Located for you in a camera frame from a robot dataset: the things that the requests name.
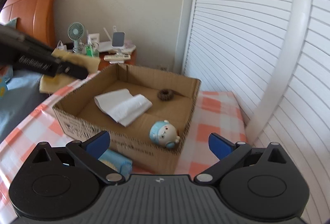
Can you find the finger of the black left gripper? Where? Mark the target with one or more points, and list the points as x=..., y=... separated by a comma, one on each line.
x=71, y=69

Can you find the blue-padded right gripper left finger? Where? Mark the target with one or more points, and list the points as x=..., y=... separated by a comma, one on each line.
x=86, y=154

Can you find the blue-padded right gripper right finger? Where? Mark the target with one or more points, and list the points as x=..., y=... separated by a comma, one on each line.
x=230, y=155

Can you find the yellow cloth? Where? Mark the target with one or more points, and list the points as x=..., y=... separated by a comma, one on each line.
x=50, y=84

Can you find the blue surgical face mask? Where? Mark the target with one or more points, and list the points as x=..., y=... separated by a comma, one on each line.
x=117, y=162

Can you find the blue-capped plush toy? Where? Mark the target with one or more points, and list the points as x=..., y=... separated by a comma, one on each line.
x=164, y=134

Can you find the green bottle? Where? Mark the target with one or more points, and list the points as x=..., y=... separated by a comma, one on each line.
x=92, y=50

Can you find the wooden nightstand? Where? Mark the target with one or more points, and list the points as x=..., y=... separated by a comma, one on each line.
x=103, y=64

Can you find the orange checked tablecloth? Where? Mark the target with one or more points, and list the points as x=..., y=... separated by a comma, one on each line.
x=215, y=112

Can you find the blue pillow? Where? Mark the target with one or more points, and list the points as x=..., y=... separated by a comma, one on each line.
x=6, y=70

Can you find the white power strip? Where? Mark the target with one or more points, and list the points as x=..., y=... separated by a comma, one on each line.
x=61, y=46

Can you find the green desk fan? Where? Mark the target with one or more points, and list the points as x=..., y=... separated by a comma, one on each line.
x=76, y=33

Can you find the white remote control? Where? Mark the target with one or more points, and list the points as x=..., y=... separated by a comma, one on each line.
x=117, y=57

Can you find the orange wooden headboard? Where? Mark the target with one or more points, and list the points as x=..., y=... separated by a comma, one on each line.
x=34, y=17

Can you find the grey small screen device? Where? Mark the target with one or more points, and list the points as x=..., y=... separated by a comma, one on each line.
x=118, y=38

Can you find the white folded tissue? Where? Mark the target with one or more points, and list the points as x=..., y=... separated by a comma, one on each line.
x=122, y=106

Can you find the brown cardboard box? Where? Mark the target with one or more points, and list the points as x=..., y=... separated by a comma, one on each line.
x=147, y=113

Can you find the brown hair scrunchie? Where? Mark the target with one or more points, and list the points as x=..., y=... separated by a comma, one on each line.
x=165, y=94

